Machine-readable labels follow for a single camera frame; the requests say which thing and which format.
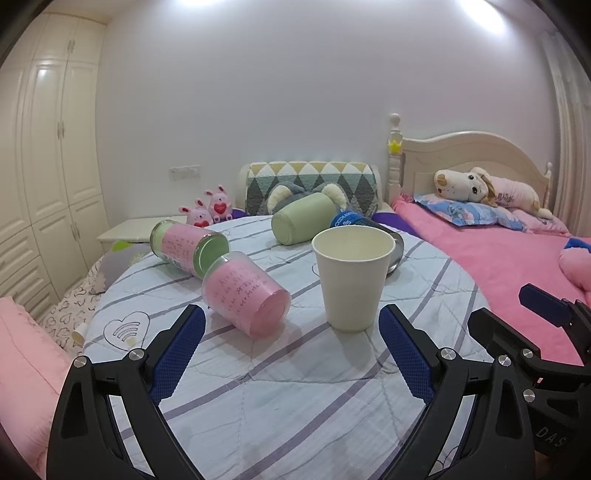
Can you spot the light green cup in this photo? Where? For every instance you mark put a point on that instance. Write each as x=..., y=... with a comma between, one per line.
x=300, y=219

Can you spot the grey koala plush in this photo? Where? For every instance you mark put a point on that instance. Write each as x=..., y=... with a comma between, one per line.
x=295, y=191

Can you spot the pink quilt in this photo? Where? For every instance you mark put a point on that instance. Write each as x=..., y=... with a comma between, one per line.
x=27, y=364

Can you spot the pink bed sheet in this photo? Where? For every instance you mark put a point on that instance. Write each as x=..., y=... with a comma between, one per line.
x=485, y=258

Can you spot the yellow star ornament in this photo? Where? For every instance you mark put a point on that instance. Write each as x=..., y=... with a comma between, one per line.
x=394, y=146

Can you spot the triangle patterned cushion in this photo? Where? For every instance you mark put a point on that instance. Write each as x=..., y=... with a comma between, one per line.
x=314, y=177

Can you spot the small white paper cup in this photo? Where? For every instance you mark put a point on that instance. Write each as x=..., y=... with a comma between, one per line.
x=79, y=333

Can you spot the green toy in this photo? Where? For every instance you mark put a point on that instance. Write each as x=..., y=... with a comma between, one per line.
x=121, y=245

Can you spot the grey pillow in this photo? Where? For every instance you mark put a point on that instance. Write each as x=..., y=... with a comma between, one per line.
x=121, y=265

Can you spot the cream dog plush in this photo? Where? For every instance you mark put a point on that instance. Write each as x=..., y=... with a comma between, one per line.
x=489, y=187

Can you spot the cream wardrobe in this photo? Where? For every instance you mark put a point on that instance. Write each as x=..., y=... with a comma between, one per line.
x=46, y=161

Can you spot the metal bowl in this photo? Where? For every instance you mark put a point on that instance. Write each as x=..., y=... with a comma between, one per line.
x=396, y=254

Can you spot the pink clear plastic cup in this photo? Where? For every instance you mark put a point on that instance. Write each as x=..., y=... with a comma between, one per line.
x=247, y=295

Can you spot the heart patterned sheet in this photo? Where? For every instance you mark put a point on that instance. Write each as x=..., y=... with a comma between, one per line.
x=69, y=304

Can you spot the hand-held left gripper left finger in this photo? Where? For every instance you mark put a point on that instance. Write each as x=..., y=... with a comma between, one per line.
x=182, y=344

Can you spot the white wall socket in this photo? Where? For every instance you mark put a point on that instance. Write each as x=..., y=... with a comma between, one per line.
x=183, y=172

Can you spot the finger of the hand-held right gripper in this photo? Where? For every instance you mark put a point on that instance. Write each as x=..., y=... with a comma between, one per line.
x=541, y=301
x=490, y=328

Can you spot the pink plush cushion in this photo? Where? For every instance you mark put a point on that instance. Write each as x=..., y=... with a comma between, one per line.
x=576, y=267

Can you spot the blue cartoon pillow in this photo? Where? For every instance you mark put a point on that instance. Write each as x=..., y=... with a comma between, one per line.
x=466, y=210

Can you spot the large pink rabbit plush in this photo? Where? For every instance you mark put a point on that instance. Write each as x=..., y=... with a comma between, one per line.
x=220, y=205

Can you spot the small pink rabbit plush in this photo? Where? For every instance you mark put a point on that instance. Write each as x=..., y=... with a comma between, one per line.
x=198, y=215

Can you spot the cream bed headboard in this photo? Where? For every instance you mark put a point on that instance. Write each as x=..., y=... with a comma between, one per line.
x=480, y=157

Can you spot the white nightstand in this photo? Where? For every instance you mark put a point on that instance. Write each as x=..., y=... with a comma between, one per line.
x=134, y=228

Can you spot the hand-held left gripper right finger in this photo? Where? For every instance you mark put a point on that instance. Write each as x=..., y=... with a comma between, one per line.
x=406, y=346

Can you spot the green and pink plastic cup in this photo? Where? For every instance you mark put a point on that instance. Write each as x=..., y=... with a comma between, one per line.
x=184, y=247

